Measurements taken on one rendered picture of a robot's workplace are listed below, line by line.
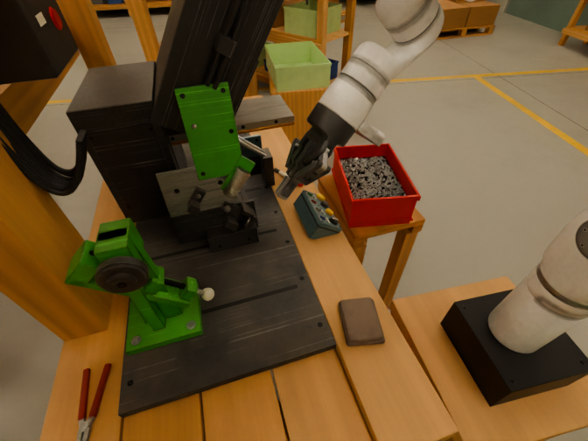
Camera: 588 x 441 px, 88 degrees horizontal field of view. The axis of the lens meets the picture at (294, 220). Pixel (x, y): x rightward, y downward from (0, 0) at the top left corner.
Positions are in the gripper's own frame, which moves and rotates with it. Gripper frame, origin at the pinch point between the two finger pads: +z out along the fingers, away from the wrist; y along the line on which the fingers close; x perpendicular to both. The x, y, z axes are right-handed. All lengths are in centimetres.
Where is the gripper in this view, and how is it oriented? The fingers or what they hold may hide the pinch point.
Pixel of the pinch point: (286, 187)
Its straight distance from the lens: 52.0
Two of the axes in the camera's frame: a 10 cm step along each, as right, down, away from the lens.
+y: 2.9, 5.1, -8.1
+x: 7.6, 3.9, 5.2
